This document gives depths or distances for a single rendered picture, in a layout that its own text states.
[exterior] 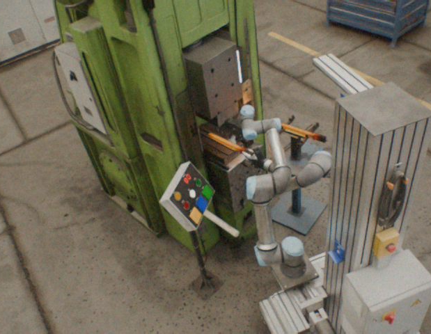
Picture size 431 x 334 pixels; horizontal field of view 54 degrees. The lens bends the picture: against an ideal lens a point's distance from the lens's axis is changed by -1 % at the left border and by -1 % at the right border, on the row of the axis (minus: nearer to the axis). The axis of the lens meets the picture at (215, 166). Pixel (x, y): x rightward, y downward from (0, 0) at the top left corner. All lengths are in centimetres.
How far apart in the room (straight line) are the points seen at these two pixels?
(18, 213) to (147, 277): 170
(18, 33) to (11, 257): 433
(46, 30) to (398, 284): 686
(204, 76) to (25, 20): 546
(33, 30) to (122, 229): 456
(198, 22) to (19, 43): 543
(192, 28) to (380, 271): 167
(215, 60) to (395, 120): 133
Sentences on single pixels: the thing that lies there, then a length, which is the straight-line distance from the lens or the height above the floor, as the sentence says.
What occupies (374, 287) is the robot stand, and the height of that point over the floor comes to 123.
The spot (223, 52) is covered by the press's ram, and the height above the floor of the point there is 175.
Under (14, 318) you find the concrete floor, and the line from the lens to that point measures 399.
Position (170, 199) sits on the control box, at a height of 119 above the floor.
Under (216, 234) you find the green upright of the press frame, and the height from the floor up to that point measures 12.
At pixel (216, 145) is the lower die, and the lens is 314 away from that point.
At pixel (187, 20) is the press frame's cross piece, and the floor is 197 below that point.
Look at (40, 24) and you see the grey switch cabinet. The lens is 782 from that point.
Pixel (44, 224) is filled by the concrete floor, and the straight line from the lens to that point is 452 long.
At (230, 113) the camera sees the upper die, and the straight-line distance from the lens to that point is 287.
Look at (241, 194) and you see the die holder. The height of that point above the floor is 60.
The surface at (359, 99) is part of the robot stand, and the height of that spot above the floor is 203.
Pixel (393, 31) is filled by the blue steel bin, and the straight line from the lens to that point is 635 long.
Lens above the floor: 298
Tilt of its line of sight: 42 degrees down
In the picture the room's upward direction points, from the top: 10 degrees counter-clockwise
